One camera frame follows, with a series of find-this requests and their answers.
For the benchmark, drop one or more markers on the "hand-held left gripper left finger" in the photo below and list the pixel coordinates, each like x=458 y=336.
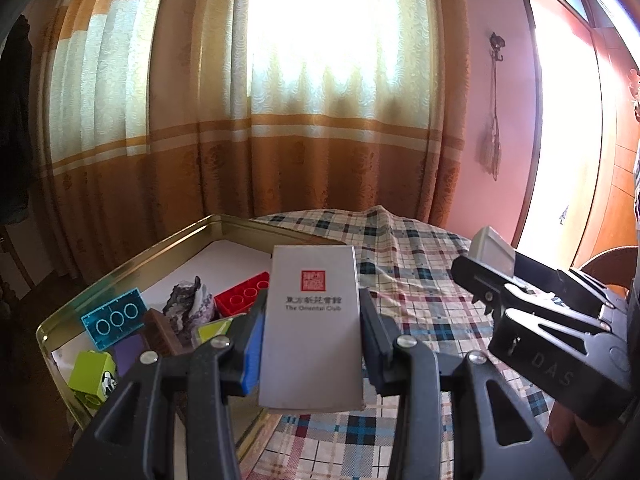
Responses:
x=252 y=355

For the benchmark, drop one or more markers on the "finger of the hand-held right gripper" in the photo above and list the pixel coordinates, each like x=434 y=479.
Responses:
x=555 y=277
x=495 y=285

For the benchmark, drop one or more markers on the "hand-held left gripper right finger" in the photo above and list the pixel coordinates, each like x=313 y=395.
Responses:
x=375 y=345

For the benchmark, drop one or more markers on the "white charger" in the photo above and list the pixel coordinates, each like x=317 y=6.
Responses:
x=492 y=250

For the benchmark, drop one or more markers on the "red building block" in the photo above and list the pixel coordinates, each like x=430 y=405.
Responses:
x=240 y=297

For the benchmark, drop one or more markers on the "copper framed box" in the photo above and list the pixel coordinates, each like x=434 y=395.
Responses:
x=162 y=335

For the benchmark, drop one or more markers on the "purple block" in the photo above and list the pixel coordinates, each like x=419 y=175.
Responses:
x=130 y=355

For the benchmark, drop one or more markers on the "gold rectangular tin box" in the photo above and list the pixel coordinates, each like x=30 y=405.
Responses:
x=130 y=282

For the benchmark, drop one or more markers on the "teal building block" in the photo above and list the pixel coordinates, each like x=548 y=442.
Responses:
x=112 y=317

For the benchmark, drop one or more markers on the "green building block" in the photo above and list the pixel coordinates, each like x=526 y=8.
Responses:
x=87 y=372

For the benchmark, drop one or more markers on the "person's right hand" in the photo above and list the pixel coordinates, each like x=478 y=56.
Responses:
x=565 y=427

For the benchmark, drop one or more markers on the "brown wicker chair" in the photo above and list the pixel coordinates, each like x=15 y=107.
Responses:
x=610 y=257

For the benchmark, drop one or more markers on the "wooden door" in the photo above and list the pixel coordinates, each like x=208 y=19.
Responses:
x=615 y=185

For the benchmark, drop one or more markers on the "orange and cream curtain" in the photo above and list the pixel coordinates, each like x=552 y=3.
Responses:
x=100 y=110
x=325 y=135

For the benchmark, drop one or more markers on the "metal wall hook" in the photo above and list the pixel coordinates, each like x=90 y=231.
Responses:
x=497 y=45

